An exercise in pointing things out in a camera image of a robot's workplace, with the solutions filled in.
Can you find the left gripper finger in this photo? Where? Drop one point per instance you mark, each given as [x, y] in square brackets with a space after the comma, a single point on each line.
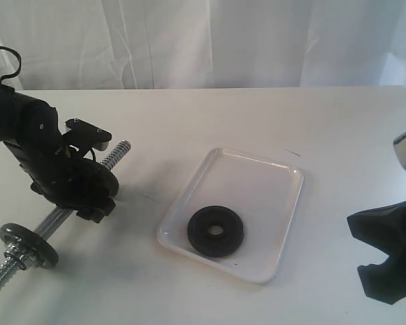
[101, 185]
[97, 210]

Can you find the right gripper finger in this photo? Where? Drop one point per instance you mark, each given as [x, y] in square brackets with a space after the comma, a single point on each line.
[385, 282]
[383, 228]

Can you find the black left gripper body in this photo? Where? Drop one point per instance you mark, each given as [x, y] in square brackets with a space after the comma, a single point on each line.
[59, 172]

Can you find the black weight plate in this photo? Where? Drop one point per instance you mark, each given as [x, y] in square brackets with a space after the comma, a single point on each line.
[215, 231]
[26, 240]

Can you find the black weight plate end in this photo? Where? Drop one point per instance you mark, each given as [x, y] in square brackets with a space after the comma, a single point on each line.
[109, 181]

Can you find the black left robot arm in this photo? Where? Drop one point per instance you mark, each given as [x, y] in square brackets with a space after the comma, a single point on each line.
[22, 112]

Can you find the chrome collar nut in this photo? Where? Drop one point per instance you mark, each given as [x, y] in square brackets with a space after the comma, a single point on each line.
[19, 255]

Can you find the white backdrop curtain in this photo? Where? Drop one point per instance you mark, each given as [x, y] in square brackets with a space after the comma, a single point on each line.
[192, 44]

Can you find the white rectangular plastic tray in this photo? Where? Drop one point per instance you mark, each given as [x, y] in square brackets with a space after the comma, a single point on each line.
[262, 192]

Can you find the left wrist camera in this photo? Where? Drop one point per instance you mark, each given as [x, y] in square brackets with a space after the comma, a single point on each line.
[85, 136]

